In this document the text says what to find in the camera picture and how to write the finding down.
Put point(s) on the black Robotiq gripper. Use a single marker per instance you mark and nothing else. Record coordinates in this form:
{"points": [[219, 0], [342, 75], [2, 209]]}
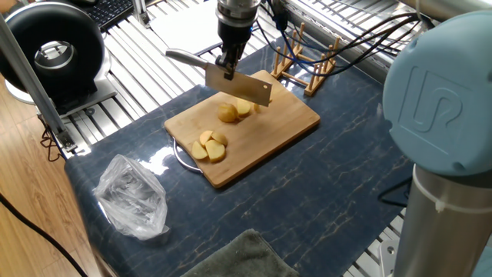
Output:
{"points": [[235, 32]]}

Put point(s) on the steel cleaver knife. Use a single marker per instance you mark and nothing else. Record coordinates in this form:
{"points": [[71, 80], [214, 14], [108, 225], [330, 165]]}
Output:
{"points": [[238, 86]]}

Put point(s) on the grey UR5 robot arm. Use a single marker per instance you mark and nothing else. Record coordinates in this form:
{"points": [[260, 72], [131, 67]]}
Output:
{"points": [[438, 104]]}

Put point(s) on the potato half with skin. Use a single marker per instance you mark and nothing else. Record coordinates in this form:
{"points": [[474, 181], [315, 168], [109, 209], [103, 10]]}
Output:
{"points": [[227, 113]]}

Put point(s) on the white paper pad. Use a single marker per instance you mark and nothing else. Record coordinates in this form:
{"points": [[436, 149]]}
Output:
{"points": [[184, 27]]}

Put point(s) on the wooden cutting board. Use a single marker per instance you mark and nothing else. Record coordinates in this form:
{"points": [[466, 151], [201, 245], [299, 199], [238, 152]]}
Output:
{"points": [[269, 131]]}

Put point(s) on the wooden peg rack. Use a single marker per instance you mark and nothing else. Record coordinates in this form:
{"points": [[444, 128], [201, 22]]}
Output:
{"points": [[312, 87]]}

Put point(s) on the black keyboard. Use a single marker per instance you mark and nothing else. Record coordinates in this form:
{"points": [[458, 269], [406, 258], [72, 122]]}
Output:
{"points": [[109, 11]]}

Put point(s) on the dark blue marbled mat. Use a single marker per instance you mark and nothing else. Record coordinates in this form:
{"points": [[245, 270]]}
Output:
{"points": [[326, 173]]}

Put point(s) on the clear plastic bag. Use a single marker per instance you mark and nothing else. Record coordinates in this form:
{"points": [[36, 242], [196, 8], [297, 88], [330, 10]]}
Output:
{"points": [[130, 196]]}

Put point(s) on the grey-green towel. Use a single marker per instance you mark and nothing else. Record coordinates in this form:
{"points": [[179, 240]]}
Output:
{"points": [[246, 257]]}

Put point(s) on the perforated aluminium plate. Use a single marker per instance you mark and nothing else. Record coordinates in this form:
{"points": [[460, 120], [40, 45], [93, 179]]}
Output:
{"points": [[388, 255]]}

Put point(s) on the short aluminium post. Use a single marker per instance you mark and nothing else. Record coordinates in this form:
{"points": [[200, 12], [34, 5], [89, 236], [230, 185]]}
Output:
{"points": [[140, 11]]}

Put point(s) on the slanted aluminium post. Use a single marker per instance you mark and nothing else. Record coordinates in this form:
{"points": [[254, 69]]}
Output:
{"points": [[30, 81]]}

